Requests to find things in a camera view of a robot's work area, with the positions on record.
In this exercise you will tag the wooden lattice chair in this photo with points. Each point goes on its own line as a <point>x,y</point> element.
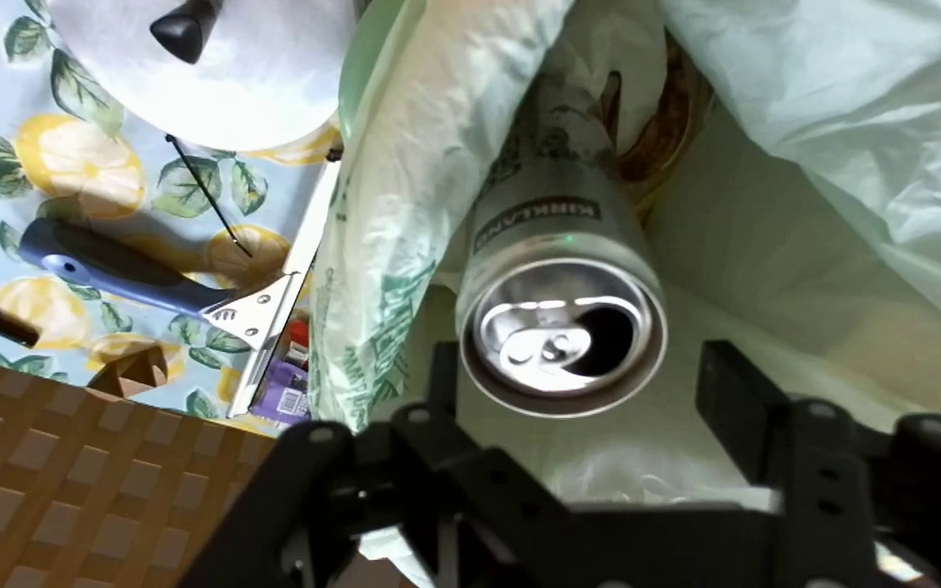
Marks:
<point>68,502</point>

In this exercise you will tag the silver aluminium drink can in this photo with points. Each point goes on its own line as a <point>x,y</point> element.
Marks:
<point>558,241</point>

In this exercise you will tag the pale green plastic bin bag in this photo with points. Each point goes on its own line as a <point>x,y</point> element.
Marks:
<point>841,119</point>

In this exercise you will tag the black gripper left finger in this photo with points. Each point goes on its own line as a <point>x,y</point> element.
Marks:
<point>385,511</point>

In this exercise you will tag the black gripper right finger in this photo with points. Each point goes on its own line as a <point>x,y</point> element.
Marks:
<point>885,511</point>

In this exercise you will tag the purple red small package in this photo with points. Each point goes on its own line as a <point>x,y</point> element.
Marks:
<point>283,388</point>

